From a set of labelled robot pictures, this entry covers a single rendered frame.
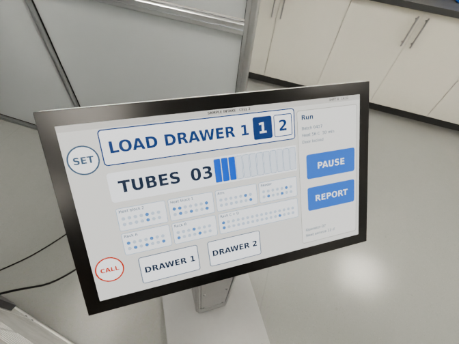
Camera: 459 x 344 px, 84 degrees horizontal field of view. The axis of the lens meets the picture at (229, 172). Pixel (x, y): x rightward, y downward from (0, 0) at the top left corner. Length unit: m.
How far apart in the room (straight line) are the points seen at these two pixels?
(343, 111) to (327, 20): 1.94
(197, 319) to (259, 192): 1.04
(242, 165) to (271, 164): 0.05
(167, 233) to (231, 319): 1.03
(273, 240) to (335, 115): 0.25
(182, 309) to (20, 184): 1.29
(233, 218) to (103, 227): 0.20
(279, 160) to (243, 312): 1.08
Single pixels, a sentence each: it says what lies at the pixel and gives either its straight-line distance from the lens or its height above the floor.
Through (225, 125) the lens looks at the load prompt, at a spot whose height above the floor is 1.16.
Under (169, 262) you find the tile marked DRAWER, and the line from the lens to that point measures 0.45.
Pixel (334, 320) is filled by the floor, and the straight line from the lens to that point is 1.59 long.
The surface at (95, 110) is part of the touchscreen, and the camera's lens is 0.40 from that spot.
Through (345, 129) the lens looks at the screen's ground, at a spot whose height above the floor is 1.14.
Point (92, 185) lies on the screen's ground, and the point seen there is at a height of 1.12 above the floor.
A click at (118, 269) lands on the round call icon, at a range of 0.46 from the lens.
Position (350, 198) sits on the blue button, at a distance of 0.54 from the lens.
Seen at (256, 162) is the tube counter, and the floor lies 1.11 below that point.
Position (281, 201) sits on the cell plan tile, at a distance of 0.46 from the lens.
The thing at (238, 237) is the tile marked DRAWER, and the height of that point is 1.02.
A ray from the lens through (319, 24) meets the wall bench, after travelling 2.42.
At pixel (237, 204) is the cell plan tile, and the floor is 1.06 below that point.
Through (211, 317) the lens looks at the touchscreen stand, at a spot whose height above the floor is 0.04.
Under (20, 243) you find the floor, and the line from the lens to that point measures 1.84.
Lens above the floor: 1.43
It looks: 51 degrees down
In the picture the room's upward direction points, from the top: 8 degrees clockwise
